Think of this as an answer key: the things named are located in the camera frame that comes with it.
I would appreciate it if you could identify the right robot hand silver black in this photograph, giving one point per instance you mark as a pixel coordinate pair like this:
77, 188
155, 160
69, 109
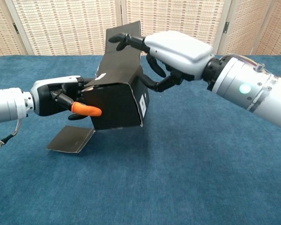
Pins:
178, 49

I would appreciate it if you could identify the left robot hand orange thumb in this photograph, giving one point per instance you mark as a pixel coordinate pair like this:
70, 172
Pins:
44, 93

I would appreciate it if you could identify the black cardboard box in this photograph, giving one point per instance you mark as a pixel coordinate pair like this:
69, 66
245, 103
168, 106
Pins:
114, 105

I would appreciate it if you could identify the black screen hinge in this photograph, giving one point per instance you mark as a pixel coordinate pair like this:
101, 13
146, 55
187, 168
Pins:
226, 25
15, 27

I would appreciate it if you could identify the woven bamboo folding screen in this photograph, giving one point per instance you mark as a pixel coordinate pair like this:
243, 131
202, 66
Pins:
68, 25

